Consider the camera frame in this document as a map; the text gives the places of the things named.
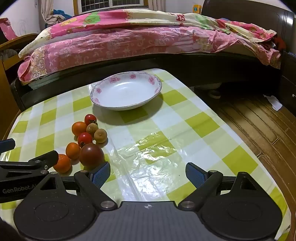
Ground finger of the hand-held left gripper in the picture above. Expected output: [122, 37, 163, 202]
[0, 150, 59, 178]
[0, 138, 16, 153]

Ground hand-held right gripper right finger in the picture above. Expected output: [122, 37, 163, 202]
[178, 162, 265, 211]

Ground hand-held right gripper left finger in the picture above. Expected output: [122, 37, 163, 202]
[30, 161, 118, 211]

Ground small orange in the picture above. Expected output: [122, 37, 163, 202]
[72, 121, 88, 137]
[66, 142, 81, 160]
[53, 154, 72, 174]

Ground large dark red tomato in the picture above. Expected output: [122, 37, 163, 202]
[80, 143, 105, 168]

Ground small red tomato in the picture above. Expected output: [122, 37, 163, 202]
[84, 114, 97, 126]
[77, 132, 93, 148]

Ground brown longan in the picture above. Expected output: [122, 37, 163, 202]
[86, 123, 98, 137]
[94, 128, 108, 143]

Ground white floral plate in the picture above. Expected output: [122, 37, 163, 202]
[89, 71, 162, 111]

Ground green checkered tablecloth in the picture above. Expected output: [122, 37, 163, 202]
[0, 68, 292, 241]

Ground white mattress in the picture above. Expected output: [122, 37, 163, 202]
[29, 74, 63, 90]

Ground wooden furniture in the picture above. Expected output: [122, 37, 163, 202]
[0, 34, 40, 140]

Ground white paper scrap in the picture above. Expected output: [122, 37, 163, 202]
[263, 94, 283, 111]

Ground pink cloth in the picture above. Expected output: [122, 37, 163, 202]
[0, 18, 18, 40]

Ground dark nightstand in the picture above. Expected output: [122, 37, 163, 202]
[280, 51, 296, 112]

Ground pink floral quilt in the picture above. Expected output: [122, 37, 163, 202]
[17, 9, 281, 82]

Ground cream curtain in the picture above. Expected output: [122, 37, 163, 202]
[41, 0, 56, 29]

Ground blue clothes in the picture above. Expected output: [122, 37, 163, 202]
[53, 9, 73, 24]

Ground red cloth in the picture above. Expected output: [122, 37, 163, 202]
[273, 35, 287, 50]

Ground barred window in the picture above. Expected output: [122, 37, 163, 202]
[73, 0, 148, 13]

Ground dark headboard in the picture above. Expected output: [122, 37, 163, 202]
[201, 0, 295, 50]

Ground dark bed frame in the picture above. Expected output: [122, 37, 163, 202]
[10, 51, 284, 112]

